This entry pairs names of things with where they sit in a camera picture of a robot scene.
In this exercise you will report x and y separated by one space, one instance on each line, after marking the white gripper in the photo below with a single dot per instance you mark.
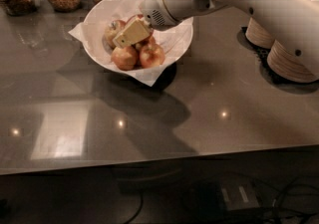
154 9

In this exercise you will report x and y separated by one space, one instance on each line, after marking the red top apple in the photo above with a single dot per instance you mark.
138 29

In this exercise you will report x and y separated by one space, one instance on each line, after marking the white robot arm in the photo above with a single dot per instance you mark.
293 23

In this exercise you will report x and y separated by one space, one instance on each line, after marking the yellow-green left apple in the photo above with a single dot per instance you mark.
112 30

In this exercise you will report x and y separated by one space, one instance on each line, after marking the white bowl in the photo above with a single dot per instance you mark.
179 39

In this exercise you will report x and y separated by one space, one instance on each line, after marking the front left apple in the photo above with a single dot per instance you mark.
125 58

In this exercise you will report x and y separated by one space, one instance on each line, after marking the front right apple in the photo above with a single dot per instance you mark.
151 55

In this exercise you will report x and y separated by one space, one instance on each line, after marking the rear paper bowl stack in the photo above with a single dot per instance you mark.
258 36

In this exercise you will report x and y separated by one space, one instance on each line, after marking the paper bowl stack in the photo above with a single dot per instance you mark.
287 66
258 36

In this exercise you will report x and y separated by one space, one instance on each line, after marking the front paper bowl stack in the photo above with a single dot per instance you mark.
287 66

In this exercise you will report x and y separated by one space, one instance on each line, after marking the white paper liner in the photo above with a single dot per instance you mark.
99 12

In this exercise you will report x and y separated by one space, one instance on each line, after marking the black rubber mat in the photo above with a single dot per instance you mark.
262 55

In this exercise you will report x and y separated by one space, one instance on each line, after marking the black power box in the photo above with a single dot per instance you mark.
227 196

